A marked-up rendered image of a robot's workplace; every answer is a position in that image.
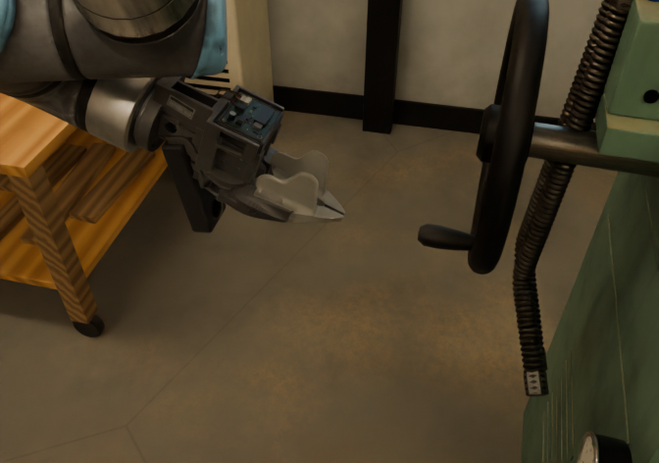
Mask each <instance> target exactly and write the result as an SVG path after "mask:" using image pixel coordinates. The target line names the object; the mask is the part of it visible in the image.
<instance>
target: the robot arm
mask: <svg viewBox="0 0 659 463"><path fill-rule="evenodd" d="M227 58H228V28H227V1H226V0H0V92H1V93H3V94H6V95H8V96H10V97H13V98H15V99H18V100H20V101H23V102H25V103H27V104H29V105H31V106H33V107H35V108H38V109H40V110H42V111H44V112H46V113H48V114H50V115H52V116H54V117H56V118H58V119H60V120H62V121H65V122H67V123H69V124H71V125H73V126H75V127H77V128H79V129H82V130H85V131H87V132H89V133H90V134H92V135H94V136H96V137H98V138H100V139H102V140H104V141H106V142H108V143H111V144H113V145H115V146H117V147H119V148H121V149H123V150H124V151H126V152H129V153H130V152H133V151H136V150H137V149H139V148H140V147H141V148H143V149H145V150H147V151H150V152H153V151H155V150H157V149H158V148H159V147H160V146H161V145H162V143H163V142H164V141H165V140H166V141H165V143H164V144H163V145H162V147H161V148H162V151H163V154H164V156H165V159H166V162H167V164H168V167H169V170H170V172H171V175H172V177H173V180H174V183H175V185H176V188H177V192H178V195H179V198H180V200H181V203H182V206H183V208H184V211H185V214H186V216H187V219H188V221H189V223H190V226H191V228H192V230H193V231H194V232H212V231H213V229H214V227H215V226H216V224H217V222H218V221H219V219H220V217H221V216H222V215H223V213H224V211H225V210H226V204H227V205H228V206H230V207H231V208H233V209H234V210H236V211H238V212H240V213H242V214H244V215H247V216H250V217H253V218H258V219H264V220H270V221H276V222H282V223H286V222H287V221H289V222H294V223H332V222H340V221H341V220H342V218H343V216H344V214H345V211H344V210H343V208H342V207H341V205H340V204H339V203H338V201H337V200H336V199H335V198H334V197H333V196H332V195H331V194H330V193H329V192H328V191H327V190H326V183H327V175H328V166H329V161H328V158H327V157H326V156H325V155H324V154H323V153H321V152H319V151H316V150H312V151H309V152H308V153H306V154H305V155H303V156H302V157H300V158H294V157H291V156H289V155H287V154H285V153H282V152H278V151H276V149H274V148H272V147H270V146H271V144H274V142H275V141H276V139H277V137H278V134H279V130H280V127H281V123H280V121H281V118H282V116H283V113H282V112H283V109H284V107H282V106H280V105H279V104H277V103H274V102H272V101H270V100H268V99H266V98H264V97H262V96H260V95H258V94H256V93H254V92H252V91H250V90H248V89H246V88H244V87H242V86H240V85H238V84H237V85H236V86H235V87H234V89H233V90H229V89H225V88H222V89H220V90H219V91H218V93H217V94H215V96H212V95H210V94H208V93H205V92H203V91H201V90H199V89H197V88H195V87H193V86H191V85H189V84H187V83H185V82H184V81H185V77H188V78H190V79H194V78H197V77H200V76H213V75H217V74H219V73H221V72H222V71H223V70H224V68H225V67H226V64H227ZM220 91H225V93H224V94H221V93H219V92H220ZM218 95H220V96H222V97H221V98H220V99H218ZM248 95H249V96H248ZM250 96H251V97H250ZM252 97H253V98H252ZM254 98H255V99H254ZM229 101H230V102H229ZM265 103H266V104H265ZM267 104H268V105H267ZM269 105H270V106H269ZM271 106H272V107H271ZM255 178H257V181H256V186H255V183H254V179H255ZM225 203H226V204H225Z"/></svg>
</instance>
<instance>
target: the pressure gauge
mask: <svg viewBox="0 0 659 463"><path fill-rule="evenodd" d="M577 463H633V460H632V454H631V451H630V448H629V446H628V445H627V443H626V442H625V441H624V440H622V439H618V438H614V437H607V436H603V435H599V434H595V433H594V432H587V433H585V435H584V436H583V439H582V442H581V445H580V448H579V452H578V457H577Z"/></svg>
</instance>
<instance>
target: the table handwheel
mask: <svg viewBox="0 0 659 463"><path fill-rule="evenodd" d="M548 23H549V1H548V0H517V1H516V4H515V8H514V12H513V16H512V20H511V23H510V27H509V32H508V36H507V41H506V46H505V50H504V55H503V60H502V65H501V69H500V74H499V79H498V83H497V88H496V93H495V98H494V103H493V104H491V105H489V106H488V107H486V108H485V109H484V112H483V117H482V126H481V131H480V137H479V142H478V148H477V154H476V155H477V157H478V158H479V159H480V161H481V162H482V171H481V176H480V182H479V188H478V193H477V199H476V205H475V211H474V217H473V222H472V229H471V234H472V235H474V236H475V238H474V242H473V246H472V249H471V251H468V264H469V266H470V268H471V269H472V271H473V272H475V273H477V274H480V275H485V274H488V273H490V272H491V271H492V270H494V268H495V267H496V265H497V264H498V262H499V259H500V257H501V254H502V251H503V248H504V245H505V242H506V239H507V235H508V232H509V229H510V226H511V222H512V218H513V214H514V210H515V206H516V202H517V198H518V194H519V189H520V185H521V181H522V176H523V172H524V167H525V164H526V162H527V159H528V157H530V158H535V159H542V160H548V161H555V162H561V163H568V164H574V165H581V166H587V167H593V168H599V169H606V170H612V171H619V172H625V173H631V174H638V175H644V176H651V177H656V178H659V163H654V162H648V161H641V160H635V159H629V158H622V157H615V156H609V155H602V154H599V153H598V148H597V136H596V130H588V131H579V130H574V129H570V128H569V127H562V126H555V125H549V124H542V123H535V122H534V115H535V109H536V104H537V98H538V93H539V88H540V82H541V76H542V69H543V63H544V56H545V49H546V41H547V32H548Z"/></svg>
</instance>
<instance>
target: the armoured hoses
mask: <svg viewBox="0 0 659 463"><path fill-rule="evenodd" d="M632 2H633V0H603V1H602V2H601V6H602V7H600V8H599V9H598V11H599V14H597V15H596V21H594V27H593V28H592V29H591V31H592V33H591V34H590V35H589V40H588V41H587V46H586V47H585V48H584V50H585V51H584V52H583V57H582V58H581V63H580V64H579V65H578V66H579V69H578V70H576V73H577V75H576V76H574V81H573V82H572V87H570V92H569V93H568V98H567V99H566V103H565V104H564V109H563V110H562V114H561V115H560V120H558V125H557V126H562V127H569V128H570V129H574V130H579V131H588V130H590V129H591V125H592V124H593V119H594V118H595V113H596V110H597V107H598V104H599V101H600V98H601V96H602V94H603V90H604V87H605V83H606V81H607V78H608V76H609V72H610V70H611V65H612V64H613V59H614V57H615V53H616V51H617V48H618V44H619V42H620V38H621V36H622V31H623V29H624V26H625V23H626V20H627V16H628V14H629V11H630V8H631V5H632ZM575 167H576V165H574V164H568V163H561V162H555V161H548V160H544V164H542V168H541V169H540V173H539V174H538V178H537V182H536V183H535V187H534V190H533V192H532V195H531V199H530V203H529V204H528V208H527V212H525V216H524V219H523V220H522V223H521V227H520V228H519V232H518V236H517V237H516V240H517V241H516V242H515V245H516V247H515V251H516V253H515V254H514V256H515V257H516V259H515V261H514V262H515V264H514V268H515V269H514V270H513V273H514V275H513V276H512V277H513V279H514V280H513V282H512V284H513V286H514V287H513V291H515V292H514V293H513V295H514V296H515V298H514V301H515V302H516V303H515V307H516V310H515V311H516V313H517V315H516V317H517V318H518V320H517V323H518V324H519V325H518V327H517V328H518V329H519V331H518V334H519V335H520V336H519V340H520V345H521V346H522V347H521V351H523V352H522V354H521V355H522V357H523V359H522V362H523V363H524V364H523V368H524V369H525V370H524V372H523V373H524V374H523V376H524V384H525V392H526V396H545V395H548V394H549V389H548V382H547V376H546V373H545V371H546V370H547V362H546V353H545V350H544V347H543V344H544V342H543V341H542V340H543V336H542V333H543V331H542V330H541V328H542V325H541V324H540V323H541V320H540V319H539V318H540V314H538V313H539V312H540V310H539V309H538V307H539V304H538V303H537V302H538V300H539V299H538V298H537V297H538V294H537V288H536V286H537V283H536V278H535V275H536V273H535V268H536V265H537V261H538V260H539V256H541V252H542V248H543V247H544V244H545V243H546V239H547V238H548V235H549V231H551V227H552V226H553V222H554V221H555V217H556V216H557V212H558V211H559V210H558V208H559V207H560V203H561V202H562V198H563V197H564V193H565V192H566V188H567V187H568V183H569V182H570V178H571V177H572V173H573V172H574V168H575Z"/></svg>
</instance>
